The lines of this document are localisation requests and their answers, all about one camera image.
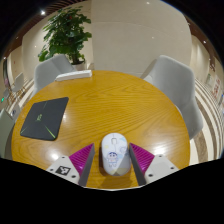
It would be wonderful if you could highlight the small white wooden-legged chair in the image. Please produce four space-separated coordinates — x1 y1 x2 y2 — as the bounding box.
12 72 26 95

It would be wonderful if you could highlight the grey-green armchair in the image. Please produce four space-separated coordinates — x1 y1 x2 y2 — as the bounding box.
0 108 16 160

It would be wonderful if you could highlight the white printed computer mouse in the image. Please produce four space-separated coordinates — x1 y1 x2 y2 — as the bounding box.
100 132 132 177

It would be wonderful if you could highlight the black green-lined mouse pad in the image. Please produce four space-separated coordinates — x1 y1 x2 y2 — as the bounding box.
19 96 70 142

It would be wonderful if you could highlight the light grey shell chair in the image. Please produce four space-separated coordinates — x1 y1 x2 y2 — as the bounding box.
139 54 204 140
33 54 76 96

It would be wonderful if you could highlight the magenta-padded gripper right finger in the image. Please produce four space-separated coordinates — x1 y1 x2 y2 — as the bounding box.
128 142 181 187

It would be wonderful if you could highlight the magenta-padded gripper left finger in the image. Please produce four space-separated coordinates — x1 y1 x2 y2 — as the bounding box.
45 142 96 187

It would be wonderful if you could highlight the green potted plant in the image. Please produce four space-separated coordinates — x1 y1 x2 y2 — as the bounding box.
37 6 93 70

